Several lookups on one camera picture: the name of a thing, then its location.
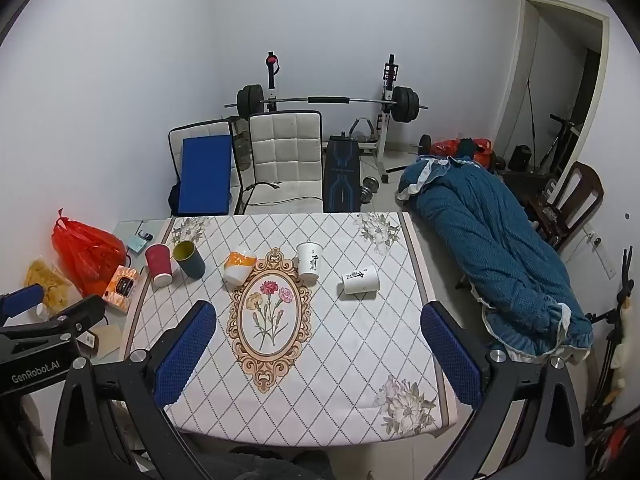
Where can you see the black weight bench pad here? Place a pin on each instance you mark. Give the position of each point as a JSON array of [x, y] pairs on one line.
[[341, 175]]

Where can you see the metal dumbbell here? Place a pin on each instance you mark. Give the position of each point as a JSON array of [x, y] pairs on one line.
[[371, 189]]

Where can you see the orange and white cup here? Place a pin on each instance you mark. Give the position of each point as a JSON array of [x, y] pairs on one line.
[[239, 266]]

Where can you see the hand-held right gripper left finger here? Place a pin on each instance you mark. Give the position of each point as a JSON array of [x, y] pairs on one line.
[[186, 355]]

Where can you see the upright white paper cup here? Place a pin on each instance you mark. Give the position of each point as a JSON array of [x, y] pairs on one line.
[[307, 262]]

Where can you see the blue quilt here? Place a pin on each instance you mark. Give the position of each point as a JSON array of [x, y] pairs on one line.
[[490, 250]]

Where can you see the white barbell rack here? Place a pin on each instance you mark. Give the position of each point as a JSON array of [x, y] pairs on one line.
[[386, 125]]

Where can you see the blue cushion board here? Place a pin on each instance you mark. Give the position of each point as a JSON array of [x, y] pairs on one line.
[[206, 175]]

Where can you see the red plastic bag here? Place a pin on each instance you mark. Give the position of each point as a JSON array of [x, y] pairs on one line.
[[85, 252]]

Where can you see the black speaker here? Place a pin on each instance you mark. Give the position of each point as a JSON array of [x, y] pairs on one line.
[[521, 158]]

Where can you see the brown wooden chair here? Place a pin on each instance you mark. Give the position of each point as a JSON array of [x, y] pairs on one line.
[[582, 190]]

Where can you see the white printed paper cup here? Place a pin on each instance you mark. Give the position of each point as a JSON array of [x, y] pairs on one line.
[[361, 280]]

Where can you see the small black gadget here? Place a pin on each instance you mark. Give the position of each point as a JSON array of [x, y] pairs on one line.
[[145, 235]]

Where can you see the barbell with black plates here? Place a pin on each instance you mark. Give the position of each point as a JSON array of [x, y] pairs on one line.
[[327, 100]]

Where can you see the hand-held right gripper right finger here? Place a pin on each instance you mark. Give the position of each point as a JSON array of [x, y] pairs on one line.
[[450, 355]]

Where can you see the yellow snack bag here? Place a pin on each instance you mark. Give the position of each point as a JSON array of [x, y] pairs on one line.
[[47, 282]]

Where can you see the white padded chair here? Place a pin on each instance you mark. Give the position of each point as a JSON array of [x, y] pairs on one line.
[[285, 155], [200, 127]]

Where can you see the floral diamond-pattern tablecloth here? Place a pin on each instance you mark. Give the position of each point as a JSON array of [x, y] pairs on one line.
[[350, 340]]

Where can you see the orange tissue box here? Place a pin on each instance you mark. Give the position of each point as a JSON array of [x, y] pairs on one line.
[[121, 289]]

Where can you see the white power strip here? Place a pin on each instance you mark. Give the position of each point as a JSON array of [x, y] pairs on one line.
[[600, 252]]

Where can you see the dark green cup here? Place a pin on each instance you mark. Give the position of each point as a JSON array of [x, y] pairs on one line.
[[190, 260]]

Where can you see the black stand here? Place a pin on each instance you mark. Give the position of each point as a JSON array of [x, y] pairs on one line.
[[617, 310]]

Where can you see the white door frame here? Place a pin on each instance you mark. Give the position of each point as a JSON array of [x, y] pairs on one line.
[[515, 85]]

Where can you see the red cup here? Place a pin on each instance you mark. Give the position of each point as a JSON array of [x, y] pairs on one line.
[[160, 262]]

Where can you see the brown paper envelope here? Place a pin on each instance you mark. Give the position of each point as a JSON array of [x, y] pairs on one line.
[[110, 342]]

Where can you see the light blue notepad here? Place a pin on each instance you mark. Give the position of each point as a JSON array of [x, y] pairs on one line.
[[136, 243]]

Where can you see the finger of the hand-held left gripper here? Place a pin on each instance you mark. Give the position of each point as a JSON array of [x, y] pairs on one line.
[[75, 312], [22, 300]]

